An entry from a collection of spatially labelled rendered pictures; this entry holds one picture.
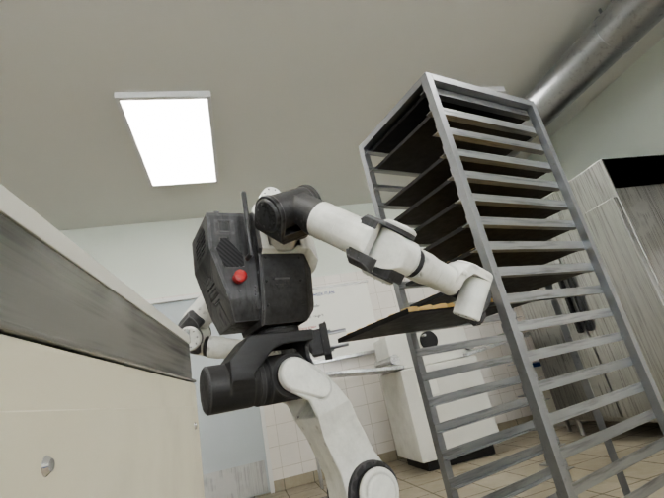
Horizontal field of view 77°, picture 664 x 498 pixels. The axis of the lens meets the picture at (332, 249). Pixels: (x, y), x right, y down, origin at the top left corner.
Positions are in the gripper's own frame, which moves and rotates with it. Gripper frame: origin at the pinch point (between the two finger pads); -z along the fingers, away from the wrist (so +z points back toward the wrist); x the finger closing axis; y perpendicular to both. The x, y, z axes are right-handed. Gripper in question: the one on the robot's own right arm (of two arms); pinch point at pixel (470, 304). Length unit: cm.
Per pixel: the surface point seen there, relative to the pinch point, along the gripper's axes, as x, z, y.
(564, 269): 9, -37, -37
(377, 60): 204, -128, 3
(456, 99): 80, -19, -19
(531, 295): 0.6, -19.6, -20.1
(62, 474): -16, 114, 24
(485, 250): 15.8, -4.7, -9.4
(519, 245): 18.5, -22.1, -22.6
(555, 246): 18, -37, -37
